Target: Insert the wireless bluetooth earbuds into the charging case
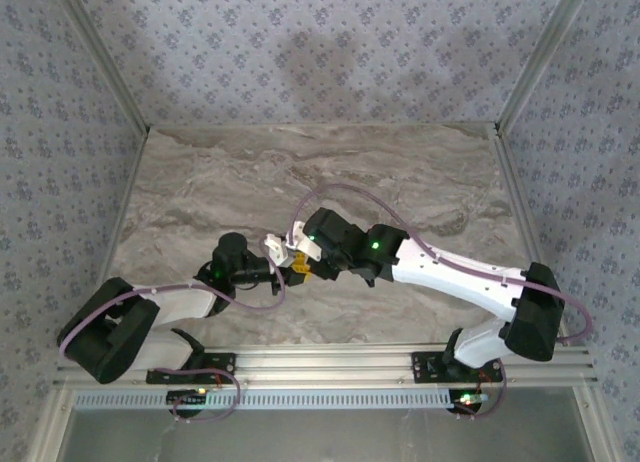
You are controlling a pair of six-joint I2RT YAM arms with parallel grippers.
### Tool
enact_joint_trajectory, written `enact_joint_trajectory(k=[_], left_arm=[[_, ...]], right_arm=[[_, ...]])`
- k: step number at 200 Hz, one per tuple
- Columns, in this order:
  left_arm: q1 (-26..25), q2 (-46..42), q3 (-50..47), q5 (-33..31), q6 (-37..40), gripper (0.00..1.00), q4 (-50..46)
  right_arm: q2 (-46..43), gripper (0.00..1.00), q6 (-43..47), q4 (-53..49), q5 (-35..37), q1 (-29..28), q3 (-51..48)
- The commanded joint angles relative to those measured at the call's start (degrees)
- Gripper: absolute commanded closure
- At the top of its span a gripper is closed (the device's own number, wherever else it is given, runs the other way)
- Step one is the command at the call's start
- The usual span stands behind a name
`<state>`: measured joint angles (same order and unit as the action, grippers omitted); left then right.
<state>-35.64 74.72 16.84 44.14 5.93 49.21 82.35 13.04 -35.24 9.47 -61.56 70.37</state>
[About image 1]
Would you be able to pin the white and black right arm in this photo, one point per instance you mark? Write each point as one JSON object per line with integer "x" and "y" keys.
{"x": 450, "y": 277}

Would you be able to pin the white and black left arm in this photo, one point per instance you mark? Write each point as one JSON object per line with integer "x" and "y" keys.
{"x": 175, "y": 304}

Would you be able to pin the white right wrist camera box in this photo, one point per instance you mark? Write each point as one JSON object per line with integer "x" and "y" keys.
{"x": 304, "y": 239}

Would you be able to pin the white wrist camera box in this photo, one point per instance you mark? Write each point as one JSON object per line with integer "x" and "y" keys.
{"x": 304, "y": 239}
{"x": 277, "y": 249}

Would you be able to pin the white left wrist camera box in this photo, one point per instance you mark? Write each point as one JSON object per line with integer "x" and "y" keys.
{"x": 277, "y": 249}

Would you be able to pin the aluminium mounting rail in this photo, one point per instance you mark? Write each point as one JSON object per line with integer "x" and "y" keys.
{"x": 325, "y": 367}

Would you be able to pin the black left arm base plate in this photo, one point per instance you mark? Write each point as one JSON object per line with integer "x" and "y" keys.
{"x": 222, "y": 364}

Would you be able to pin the aluminium table side rail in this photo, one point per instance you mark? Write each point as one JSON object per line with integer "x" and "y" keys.
{"x": 131, "y": 182}
{"x": 510, "y": 182}

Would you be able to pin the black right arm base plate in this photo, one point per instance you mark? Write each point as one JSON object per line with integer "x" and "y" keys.
{"x": 425, "y": 369}

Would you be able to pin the aluminium frame post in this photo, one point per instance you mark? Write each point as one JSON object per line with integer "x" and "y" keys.
{"x": 538, "y": 57}
{"x": 105, "y": 57}

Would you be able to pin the aluminium lower frame beam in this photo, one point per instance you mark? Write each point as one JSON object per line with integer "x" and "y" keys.
{"x": 50, "y": 427}
{"x": 596, "y": 427}

